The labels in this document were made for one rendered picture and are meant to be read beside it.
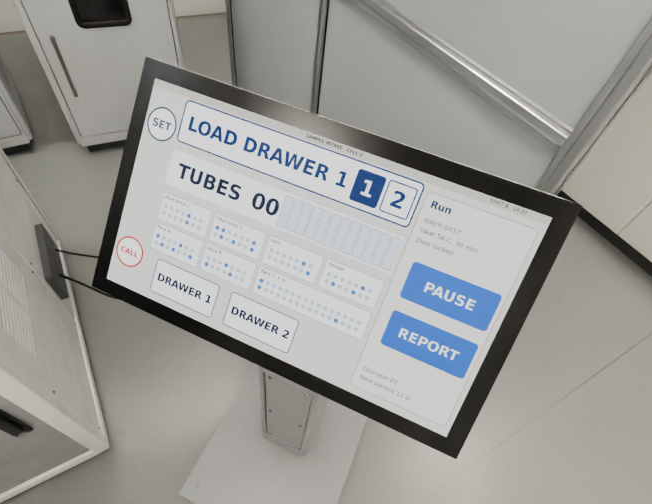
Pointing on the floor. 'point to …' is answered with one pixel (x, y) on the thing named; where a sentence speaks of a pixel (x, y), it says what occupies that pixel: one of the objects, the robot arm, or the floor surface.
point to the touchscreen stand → (277, 447)
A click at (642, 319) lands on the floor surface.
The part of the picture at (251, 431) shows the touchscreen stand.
